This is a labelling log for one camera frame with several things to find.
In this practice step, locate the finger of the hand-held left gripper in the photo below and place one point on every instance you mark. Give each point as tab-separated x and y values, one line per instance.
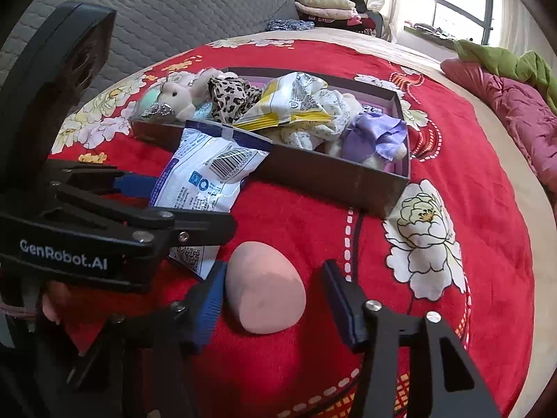
135	185
191	226

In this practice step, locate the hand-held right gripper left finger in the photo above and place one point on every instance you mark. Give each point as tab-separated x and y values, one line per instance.
209	305

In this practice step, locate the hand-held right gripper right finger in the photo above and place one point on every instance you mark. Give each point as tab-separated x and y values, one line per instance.
343	305

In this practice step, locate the white blue wipes packet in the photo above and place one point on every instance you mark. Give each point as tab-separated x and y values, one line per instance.
204	174

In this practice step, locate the pink egg-shaped sponge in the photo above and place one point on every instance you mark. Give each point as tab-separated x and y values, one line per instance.
265	287

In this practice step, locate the pink plush flower toy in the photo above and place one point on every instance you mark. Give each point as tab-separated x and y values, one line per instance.
176	93

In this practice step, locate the dark cardboard box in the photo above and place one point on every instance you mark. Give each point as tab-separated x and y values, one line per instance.
326	178

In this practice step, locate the leopard print scrunchie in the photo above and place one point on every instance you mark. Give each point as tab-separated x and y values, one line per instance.
230	96

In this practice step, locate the yellow white packet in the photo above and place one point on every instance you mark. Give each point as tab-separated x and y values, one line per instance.
278	109

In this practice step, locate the white floral scrunchie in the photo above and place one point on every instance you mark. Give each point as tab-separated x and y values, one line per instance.
313	135

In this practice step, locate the plush bear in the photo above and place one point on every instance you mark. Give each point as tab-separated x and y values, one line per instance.
374	135

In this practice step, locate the person's left hand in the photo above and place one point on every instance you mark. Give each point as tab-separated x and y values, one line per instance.
50	308

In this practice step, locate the red floral blanket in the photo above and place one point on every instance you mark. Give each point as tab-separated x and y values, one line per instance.
304	217

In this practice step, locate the grey quilted headboard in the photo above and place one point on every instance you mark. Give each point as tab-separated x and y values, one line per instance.
174	8

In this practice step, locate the blue patterned cloth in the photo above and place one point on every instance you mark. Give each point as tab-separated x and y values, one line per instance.
287	25

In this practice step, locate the pink folded cloth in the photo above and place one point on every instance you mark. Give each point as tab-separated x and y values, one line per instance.
326	12

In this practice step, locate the pink quilt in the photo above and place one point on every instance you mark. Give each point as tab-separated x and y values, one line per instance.
513	104

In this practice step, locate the green blanket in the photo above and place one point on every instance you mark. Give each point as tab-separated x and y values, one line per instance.
500	59

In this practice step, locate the white curtain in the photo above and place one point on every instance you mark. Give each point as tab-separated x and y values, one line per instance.
385	0
518	17

